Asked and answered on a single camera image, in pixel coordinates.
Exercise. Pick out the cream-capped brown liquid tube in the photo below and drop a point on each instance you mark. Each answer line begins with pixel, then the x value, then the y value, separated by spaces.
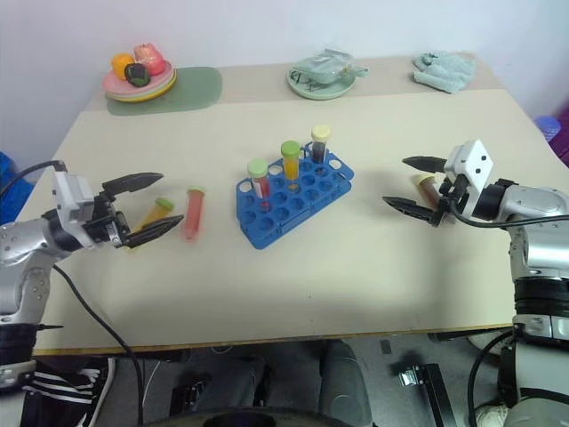
pixel 427 187

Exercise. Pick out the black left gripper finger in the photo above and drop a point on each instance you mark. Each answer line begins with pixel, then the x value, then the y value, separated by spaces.
pixel 135 181
pixel 153 230

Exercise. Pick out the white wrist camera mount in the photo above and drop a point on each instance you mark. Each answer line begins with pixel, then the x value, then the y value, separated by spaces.
pixel 472 162
pixel 71 200

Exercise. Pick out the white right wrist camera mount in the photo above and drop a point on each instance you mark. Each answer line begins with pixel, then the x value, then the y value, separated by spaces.
pixel 472 162

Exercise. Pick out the black metal bracket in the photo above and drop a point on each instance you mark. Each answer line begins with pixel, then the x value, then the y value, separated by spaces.
pixel 427 382

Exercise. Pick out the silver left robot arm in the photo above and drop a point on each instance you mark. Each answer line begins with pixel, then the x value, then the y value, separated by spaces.
pixel 24 249

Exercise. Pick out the yellow plate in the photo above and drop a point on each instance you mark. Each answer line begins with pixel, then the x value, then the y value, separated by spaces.
pixel 146 98

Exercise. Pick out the pink plate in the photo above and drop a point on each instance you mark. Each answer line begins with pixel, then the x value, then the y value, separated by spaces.
pixel 116 84

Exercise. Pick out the green placemat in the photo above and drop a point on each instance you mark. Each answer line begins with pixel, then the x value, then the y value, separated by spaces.
pixel 195 89

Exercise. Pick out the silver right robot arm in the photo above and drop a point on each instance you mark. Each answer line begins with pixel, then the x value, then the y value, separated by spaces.
pixel 535 222

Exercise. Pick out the white shoe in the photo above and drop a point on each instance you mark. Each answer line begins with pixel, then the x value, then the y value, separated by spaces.
pixel 486 341
pixel 491 416

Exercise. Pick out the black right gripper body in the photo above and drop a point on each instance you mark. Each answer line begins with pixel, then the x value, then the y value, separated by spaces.
pixel 452 191

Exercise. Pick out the pink toy peach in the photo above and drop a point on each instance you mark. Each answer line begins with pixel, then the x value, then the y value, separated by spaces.
pixel 150 58

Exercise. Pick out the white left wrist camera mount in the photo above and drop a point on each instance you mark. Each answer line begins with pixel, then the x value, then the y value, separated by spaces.
pixel 71 200

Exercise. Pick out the dark toy fruit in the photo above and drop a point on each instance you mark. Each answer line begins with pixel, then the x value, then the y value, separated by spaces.
pixel 138 74

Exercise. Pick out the green-capped red liquid tube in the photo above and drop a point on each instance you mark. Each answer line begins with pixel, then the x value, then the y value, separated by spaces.
pixel 259 175
pixel 194 213

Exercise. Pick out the pale green cloth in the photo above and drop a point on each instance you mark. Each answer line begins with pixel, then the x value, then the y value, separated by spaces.
pixel 442 71

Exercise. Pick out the blue object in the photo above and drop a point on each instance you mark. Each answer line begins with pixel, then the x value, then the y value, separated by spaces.
pixel 11 173

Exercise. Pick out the yellow-capped dark liquid tube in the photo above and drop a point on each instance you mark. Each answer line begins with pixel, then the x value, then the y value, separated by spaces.
pixel 321 142

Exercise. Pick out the pale green plate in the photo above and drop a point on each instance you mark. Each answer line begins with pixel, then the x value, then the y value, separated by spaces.
pixel 320 91

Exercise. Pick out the green-capped orange liquid tube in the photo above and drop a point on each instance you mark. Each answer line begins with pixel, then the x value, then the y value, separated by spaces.
pixel 153 213
pixel 290 160

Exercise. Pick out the blue test tube rack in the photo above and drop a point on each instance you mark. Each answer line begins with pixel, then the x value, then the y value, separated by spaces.
pixel 291 209

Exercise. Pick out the purple object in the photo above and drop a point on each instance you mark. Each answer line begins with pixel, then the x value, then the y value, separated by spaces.
pixel 555 138

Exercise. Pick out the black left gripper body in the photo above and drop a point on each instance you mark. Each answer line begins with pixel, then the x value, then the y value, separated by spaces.
pixel 103 222

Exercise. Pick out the black white striped clothing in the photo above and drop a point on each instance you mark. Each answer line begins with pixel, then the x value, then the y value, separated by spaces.
pixel 58 382

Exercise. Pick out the orange toy fruit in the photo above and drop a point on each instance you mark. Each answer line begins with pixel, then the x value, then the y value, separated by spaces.
pixel 121 63

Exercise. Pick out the clear plastic bag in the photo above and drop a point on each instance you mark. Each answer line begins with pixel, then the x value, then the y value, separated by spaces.
pixel 331 58

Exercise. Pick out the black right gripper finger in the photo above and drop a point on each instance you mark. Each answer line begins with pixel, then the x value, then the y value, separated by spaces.
pixel 427 163
pixel 411 208

